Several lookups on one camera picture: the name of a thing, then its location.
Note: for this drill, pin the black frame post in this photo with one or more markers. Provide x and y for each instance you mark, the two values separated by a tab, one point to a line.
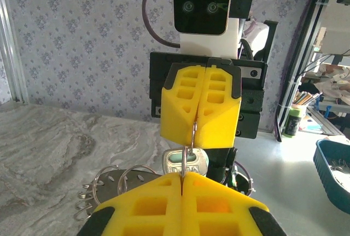
295	77

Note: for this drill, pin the teal plastic tray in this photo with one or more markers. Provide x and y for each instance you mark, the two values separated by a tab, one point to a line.
322	164

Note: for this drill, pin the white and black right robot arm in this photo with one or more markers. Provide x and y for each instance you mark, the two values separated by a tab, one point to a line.
258	37

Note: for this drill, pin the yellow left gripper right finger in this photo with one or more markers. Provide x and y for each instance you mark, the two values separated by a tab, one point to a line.
213	192

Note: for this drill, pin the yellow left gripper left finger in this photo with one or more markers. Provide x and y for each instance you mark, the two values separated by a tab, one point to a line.
147	189

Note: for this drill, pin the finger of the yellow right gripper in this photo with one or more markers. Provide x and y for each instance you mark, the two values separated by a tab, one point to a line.
177	115
218	121

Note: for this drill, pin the green bottle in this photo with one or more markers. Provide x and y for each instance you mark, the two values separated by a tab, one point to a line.
294	123

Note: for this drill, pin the coloured pencils bunch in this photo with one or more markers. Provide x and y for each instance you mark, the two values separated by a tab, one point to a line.
304	99

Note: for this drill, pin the aluminium right corner post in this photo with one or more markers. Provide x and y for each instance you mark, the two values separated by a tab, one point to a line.
11	55

